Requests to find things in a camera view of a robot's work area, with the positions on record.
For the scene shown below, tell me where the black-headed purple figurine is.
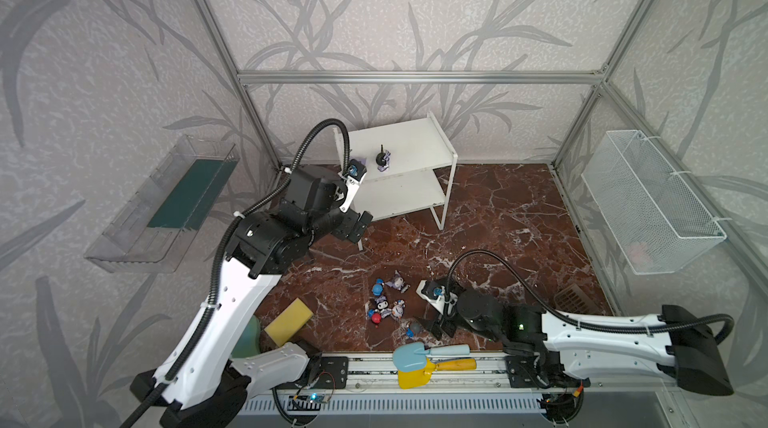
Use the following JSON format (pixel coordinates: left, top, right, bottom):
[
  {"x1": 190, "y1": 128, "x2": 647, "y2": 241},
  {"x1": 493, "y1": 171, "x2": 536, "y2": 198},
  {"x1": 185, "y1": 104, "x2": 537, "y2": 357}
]
[{"x1": 375, "y1": 145, "x2": 391, "y2": 172}]

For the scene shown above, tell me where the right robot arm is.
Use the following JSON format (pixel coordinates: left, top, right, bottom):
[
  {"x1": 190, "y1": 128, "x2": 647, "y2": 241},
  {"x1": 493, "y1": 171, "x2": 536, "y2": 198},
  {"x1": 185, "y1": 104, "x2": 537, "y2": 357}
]
[{"x1": 418, "y1": 249, "x2": 735, "y2": 396}]

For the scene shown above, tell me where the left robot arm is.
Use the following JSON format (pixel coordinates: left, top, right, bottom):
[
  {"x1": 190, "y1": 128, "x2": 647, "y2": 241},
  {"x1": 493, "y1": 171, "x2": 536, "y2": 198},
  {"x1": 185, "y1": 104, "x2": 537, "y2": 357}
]
[{"x1": 122, "y1": 118, "x2": 372, "y2": 427}]

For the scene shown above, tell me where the white two-tier metal shelf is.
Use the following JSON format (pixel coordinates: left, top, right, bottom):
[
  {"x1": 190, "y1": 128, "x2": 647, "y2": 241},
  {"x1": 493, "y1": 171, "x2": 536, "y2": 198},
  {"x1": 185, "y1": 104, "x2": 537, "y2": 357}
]
[{"x1": 349, "y1": 113, "x2": 458, "y2": 230}]

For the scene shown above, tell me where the pink white small figurine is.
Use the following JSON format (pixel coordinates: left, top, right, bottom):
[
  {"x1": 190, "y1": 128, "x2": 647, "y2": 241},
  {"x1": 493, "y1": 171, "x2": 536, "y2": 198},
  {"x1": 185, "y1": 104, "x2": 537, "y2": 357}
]
[{"x1": 391, "y1": 300, "x2": 405, "y2": 319}]

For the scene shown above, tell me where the light blue toy shovel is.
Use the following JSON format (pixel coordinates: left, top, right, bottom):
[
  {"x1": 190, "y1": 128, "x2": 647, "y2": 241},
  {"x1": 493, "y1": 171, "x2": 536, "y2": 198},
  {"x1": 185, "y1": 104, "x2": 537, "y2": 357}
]
[{"x1": 392, "y1": 342, "x2": 470, "y2": 372}]

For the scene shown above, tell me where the purple pale lying figurine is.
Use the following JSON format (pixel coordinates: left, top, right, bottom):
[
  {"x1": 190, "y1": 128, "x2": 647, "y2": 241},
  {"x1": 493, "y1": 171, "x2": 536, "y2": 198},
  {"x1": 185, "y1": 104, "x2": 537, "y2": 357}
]
[{"x1": 385, "y1": 271, "x2": 410, "y2": 293}]

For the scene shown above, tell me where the black white red figurine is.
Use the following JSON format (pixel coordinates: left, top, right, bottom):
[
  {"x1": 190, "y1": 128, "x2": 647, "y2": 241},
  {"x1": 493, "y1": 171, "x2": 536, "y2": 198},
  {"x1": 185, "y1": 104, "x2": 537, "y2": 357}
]
[{"x1": 366, "y1": 296, "x2": 392, "y2": 325}]

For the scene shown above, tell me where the brown plastic toy rake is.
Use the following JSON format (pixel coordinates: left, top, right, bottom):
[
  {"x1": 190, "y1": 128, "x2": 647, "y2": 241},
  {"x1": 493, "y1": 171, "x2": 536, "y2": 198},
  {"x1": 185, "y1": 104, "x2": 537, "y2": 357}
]
[{"x1": 554, "y1": 284, "x2": 602, "y2": 315}]

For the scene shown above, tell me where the yellow toy shovel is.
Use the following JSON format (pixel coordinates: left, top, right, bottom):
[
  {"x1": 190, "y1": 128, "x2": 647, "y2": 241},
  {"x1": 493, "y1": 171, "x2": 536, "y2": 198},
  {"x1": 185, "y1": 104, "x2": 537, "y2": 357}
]
[{"x1": 398, "y1": 358, "x2": 477, "y2": 390}]

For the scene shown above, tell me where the blue-capped small figurine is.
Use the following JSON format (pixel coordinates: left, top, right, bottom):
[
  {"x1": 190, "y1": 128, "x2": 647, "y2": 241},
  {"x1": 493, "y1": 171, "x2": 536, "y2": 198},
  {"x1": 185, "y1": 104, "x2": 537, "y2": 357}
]
[{"x1": 371, "y1": 279, "x2": 384, "y2": 298}]

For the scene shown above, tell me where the yellow sponge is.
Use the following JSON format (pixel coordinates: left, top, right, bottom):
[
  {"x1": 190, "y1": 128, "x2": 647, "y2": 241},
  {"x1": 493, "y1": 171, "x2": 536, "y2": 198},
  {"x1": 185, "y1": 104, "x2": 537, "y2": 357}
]
[{"x1": 264, "y1": 298, "x2": 313, "y2": 347}]

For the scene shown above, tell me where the pale green plastic object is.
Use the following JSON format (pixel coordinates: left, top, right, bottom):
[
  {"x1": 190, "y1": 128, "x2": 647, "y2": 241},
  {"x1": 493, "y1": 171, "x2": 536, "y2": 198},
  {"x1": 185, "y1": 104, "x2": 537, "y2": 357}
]
[{"x1": 231, "y1": 316, "x2": 261, "y2": 359}]

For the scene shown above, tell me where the pink item in basket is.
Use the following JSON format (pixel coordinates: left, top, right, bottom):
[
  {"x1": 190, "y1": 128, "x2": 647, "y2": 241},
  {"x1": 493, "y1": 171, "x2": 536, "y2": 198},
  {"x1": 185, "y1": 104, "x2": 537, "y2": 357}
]
[{"x1": 627, "y1": 242, "x2": 654, "y2": 269}]

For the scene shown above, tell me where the green circuit board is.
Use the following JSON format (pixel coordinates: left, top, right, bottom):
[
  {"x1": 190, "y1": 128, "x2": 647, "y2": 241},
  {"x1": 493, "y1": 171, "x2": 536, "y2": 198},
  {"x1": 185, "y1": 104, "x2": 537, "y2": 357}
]
[{"x1": 289, "y1": 392, "x2": 332, "y2": 411}]

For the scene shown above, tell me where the aluminium cage frame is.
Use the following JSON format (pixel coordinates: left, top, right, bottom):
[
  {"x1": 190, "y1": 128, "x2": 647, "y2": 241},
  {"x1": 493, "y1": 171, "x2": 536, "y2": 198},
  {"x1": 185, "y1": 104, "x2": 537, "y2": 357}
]
[{"x1": 167, "y1": 0, "x2": 768, "y2": 369}]

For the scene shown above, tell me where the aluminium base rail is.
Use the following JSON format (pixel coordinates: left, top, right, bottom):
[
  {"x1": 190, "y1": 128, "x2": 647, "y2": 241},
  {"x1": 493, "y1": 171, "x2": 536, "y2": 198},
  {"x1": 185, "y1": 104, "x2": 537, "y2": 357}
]
[{"x1": 179, "y1": 349, "x2": 679, "y2": 396}]

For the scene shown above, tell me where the clear plastic wall tray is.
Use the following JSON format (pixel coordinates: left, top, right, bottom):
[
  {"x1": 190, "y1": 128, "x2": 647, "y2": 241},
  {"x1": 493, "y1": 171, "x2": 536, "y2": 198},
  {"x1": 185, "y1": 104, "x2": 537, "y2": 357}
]
[{"x1": 84, "y1": 135, "x2": 240, "y2": 274}]

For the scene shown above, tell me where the white wire mesh basket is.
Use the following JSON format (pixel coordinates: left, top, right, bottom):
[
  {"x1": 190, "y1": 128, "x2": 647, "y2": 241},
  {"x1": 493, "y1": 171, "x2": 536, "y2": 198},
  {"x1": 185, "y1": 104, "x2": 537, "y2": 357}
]
[{"x1": 582, "y1": 130, "x2": 727, "y2": 275}]

